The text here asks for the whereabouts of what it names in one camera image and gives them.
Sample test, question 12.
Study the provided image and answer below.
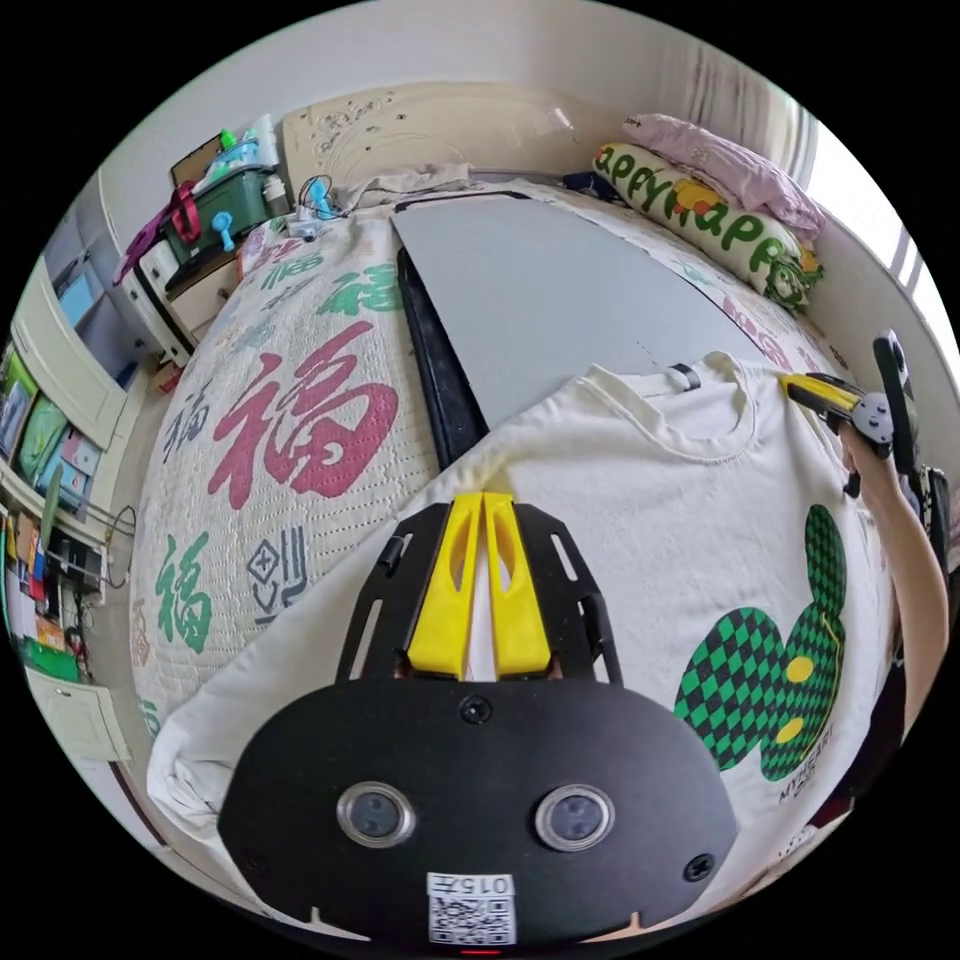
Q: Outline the bed with printed quilt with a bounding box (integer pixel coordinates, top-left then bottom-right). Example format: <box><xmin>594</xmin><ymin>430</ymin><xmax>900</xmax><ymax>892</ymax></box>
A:
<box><xmin>127</xmin><ymin>91</ymin><xmax>858</xmax><ymax>751</ymax></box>

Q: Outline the person's right forearm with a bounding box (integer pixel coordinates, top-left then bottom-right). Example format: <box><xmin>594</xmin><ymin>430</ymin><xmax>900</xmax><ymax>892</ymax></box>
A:
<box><xmin>862</xmin><ymin>483</ymin><xmax>951</xmax><ymax>759</ymax></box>

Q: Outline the white t-shirt with checkered print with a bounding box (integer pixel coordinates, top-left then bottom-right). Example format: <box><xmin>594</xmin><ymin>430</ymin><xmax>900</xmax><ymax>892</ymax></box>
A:
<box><xmin>146</xmin><ymin>350</ymin><xmax>915</xmax><ymax>925</ymax></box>

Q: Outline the beige cloth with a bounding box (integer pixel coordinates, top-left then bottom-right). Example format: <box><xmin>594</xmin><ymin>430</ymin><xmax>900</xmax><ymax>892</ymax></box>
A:
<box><xmin>335</xmin><ymin>166</ymin><xmax>472</xmax><ymax>215</ymax></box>

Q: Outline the window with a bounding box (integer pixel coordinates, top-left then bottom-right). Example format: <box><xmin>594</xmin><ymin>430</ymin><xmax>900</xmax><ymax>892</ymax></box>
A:
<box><xmin>806</xmin><ymin>112</ymin><xmax>948</xmax><ymax>320</ymax></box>

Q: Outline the bedside cabinet with boxes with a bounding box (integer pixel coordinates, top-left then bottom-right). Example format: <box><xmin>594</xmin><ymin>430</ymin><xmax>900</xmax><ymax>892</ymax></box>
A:
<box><xmin>112</xmin><ymin>112</ymin><xmax>295</xmax><ymax>370</ymax></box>

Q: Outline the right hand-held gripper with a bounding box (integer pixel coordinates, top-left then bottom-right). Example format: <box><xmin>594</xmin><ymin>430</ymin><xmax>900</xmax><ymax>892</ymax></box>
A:
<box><xmin>778</xmin><ymin>372</ymin><xmax>897</xmax><ymax>498</ymax></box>

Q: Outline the grey folding board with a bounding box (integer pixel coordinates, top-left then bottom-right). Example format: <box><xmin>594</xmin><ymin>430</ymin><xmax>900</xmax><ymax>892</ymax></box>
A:
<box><xmin>389</xmin><ymin>189</ymin><xmax>783</xmax><ymax>468</ymax></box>

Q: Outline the person's right hand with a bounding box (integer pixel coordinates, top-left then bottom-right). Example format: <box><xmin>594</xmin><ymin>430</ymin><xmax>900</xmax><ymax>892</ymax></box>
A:
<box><xmin>839</xmin><ymin>433</ymin><xmax>905</xmax><ymax>519</ymax></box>

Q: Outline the white shelf unit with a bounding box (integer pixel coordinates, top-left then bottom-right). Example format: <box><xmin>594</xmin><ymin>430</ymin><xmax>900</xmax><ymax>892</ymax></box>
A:
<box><xmin>0</xmin><ymin>187</ymin><xmax>153</xmax><ymax>760</ymax></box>

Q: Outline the rolled blanket with green letters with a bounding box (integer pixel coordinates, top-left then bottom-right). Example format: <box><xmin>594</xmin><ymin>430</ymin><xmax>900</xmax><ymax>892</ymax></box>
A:
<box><xmin>590</xmin><ymin>142</ymin><xmax>826</xmax><ymax>313</ymax></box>

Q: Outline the pink pillow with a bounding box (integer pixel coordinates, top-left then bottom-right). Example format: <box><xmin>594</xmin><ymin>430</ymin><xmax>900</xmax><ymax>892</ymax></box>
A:
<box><xmin>622</xmin><ymin>112</ymin><xmax>828</xmax><ymax>243</ymax></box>

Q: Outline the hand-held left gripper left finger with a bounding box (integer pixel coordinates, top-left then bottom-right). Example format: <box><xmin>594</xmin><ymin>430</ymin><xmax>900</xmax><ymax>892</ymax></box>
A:
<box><xmin>407</xmin><ymin>494</ymin><xmax>482</xmax><ymax>681</ymax></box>

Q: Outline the pale curtain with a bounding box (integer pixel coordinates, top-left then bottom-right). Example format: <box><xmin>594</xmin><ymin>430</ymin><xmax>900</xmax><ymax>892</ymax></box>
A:
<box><xmin>659</xmin><ymin>41</ymin><xmax>820</xmax><ymax>198</ymax></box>

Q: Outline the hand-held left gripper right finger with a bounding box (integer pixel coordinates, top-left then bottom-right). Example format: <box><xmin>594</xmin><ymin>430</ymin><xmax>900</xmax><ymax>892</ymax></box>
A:
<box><xmin>483</xmin><ymin>492</ymin><xmax>553</xmax><ymax>682</ymax></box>

